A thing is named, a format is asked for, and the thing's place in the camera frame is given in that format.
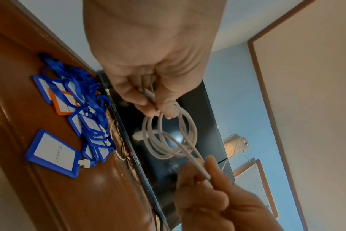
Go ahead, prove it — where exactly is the pile of blue ID lanyards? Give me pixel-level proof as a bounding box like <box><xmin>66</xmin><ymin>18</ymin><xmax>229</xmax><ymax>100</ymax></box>
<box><xmin>33</xmin><ymin>53</ymin><xmax>117</xmax><ymax>163</ymax></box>

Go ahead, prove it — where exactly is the blue badge holder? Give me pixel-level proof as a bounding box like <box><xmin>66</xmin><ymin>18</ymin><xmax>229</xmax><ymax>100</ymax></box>
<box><xmin>25</xmin><ymin>129</ymin><xmax>94</xmax><ymax>179</ymax></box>

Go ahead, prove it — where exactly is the person's right hand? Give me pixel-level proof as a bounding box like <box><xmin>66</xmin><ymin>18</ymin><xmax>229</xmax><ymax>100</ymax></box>
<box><xmin>174</xmin><ymin>155</ymin><xmax>285</xmax><ymax>231</ymax></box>

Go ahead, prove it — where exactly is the beige wall lamp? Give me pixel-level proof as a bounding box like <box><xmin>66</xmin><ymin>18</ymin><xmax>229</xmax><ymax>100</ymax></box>
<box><xmin>223</xmin><ymin>133</ymin><xmax>251</xmax><ymax>159</ymax></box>

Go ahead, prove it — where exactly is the person's left hand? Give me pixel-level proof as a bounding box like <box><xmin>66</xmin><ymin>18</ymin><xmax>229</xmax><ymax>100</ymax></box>
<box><xmin>82</xmin><ymin>0</ymin><xmax>228</xmax><ymax>120</ymax></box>

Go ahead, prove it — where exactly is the wooden drawer with white bottom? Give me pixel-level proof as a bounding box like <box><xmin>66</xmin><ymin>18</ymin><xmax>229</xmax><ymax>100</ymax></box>
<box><xmin>0</xmin><ymin>149</ymin><xmax>31</xmax><ymax>231</ymax></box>

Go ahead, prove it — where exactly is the printed newspaper sheet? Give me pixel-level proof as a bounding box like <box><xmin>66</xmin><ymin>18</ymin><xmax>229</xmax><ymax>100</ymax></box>
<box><xmin>233</xmin><ymin>159</ymin><xmax>279</xmax><ymax>218</ymax></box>

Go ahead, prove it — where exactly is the white cable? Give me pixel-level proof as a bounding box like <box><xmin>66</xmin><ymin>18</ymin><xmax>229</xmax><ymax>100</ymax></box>
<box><xmin>133</xmin><ymin>86</ymin><xmax>212</xmax><ymax>181</ymax></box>

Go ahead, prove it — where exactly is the black television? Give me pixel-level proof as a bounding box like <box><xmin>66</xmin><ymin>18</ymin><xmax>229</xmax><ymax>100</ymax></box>
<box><xmin>97</xmin><ymin>72</ymin><xmax>236</xmax><ymax>231</ymax></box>

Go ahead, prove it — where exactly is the thin beige cable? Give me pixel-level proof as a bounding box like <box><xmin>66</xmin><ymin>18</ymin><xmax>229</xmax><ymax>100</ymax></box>
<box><xmin>110</xmin><ymin>119</ymin><xmax>128</xmax><ymax>161</ymax></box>

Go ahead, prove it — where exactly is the brown wooden wall trim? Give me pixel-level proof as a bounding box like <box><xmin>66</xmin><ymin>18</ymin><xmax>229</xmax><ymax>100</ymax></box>
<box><xmin>247</xmin><ymin>0</ymin><xmax>317</xmax><ymax>231</ymax></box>

